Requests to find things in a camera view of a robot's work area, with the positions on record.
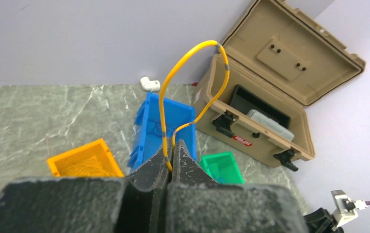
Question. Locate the blue plastic bin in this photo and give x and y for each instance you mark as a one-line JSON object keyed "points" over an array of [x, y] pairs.
{"points": [[148, 136]]}

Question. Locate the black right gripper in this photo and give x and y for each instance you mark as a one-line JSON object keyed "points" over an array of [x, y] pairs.
{"points": [[321, 221]]}

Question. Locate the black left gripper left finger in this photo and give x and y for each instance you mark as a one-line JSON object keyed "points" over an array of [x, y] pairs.
{"points": [[151, 175]]}

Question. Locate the orange plastic bin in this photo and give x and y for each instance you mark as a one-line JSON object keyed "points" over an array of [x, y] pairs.
{"points": [[94, 159]]}

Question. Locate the tan tool box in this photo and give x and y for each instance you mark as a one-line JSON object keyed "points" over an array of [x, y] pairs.
{"points": [[288, 60]]}

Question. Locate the grey plastic case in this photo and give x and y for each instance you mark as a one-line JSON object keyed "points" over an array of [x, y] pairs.
{"points": [[270, 124]]}

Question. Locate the white pipe elbow fitting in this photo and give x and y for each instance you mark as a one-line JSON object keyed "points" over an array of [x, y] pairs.
{"points": [[150, 85]]}

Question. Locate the black tool box tray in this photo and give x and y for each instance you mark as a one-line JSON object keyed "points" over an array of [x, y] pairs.
{"points": [[244, 101]]}

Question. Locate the green plastic bin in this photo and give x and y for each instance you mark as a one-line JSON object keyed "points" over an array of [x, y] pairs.
{"points": [[222, 167]]}

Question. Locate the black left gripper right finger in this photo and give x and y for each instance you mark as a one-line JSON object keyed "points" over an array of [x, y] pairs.
{"points": [[186, 170]]}

